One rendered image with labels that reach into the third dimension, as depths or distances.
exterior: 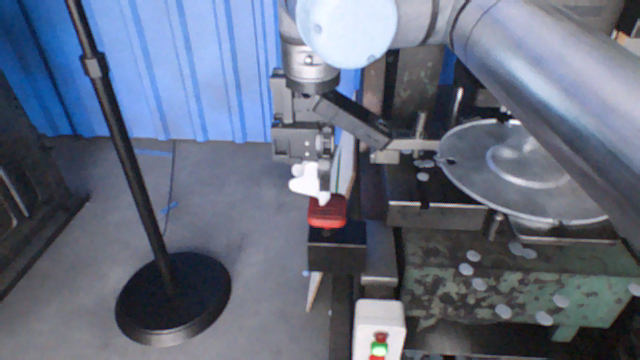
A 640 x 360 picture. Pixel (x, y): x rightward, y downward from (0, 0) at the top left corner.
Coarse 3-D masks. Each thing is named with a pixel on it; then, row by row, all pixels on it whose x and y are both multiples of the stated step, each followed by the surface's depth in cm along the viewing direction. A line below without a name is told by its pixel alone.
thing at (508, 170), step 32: (480, 128) 77; (512, 128) 77; (480, 160) 69; (512, 160) 67; (544, 160) 67; (480, 192) 62; (512, 192) 62; (544, 192) 62; (576, 192) 62; (576, 224) 56
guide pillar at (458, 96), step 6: (456, 90) 80; (462, 90) 79; (456, 96) 80; (462, 96) 80; (456, 102) 81; (462, 102) 81; (450, 108) 83; (456, 108) 82; (450, 114) 83; (456, 114) 82; (450, 120) 84; (456, 120) 83; (450, 126) 84; (456, 126) 84
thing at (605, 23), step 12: (552, 0) 56; (564, 0) 56; (576, 0) 56; (588, 0) 56; (600, 0) 56; (612, 0) 56; (624, 0) 55; (576, 12) 57; (588, 12) 57; (600, 12) 57; (612, 12) 56; (600, 24) 58; (612, 24) 57
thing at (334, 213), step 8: (312, 200) 64; (328, 200) 63; (336, 200) 63; (344, 200) 64; (312, 208) 62; (320, 208) 62; (328, 208) 62; (336, 208) 62; (344, 208) 62; (312, 216) 61; (320, 216) 61; (328, 216) 60; (336, 216) 60; (344, 216) 61; (312, 224) 61; (320, 224) 60; (328, 224) 60; (336, 224) 60; (344, 224) 61
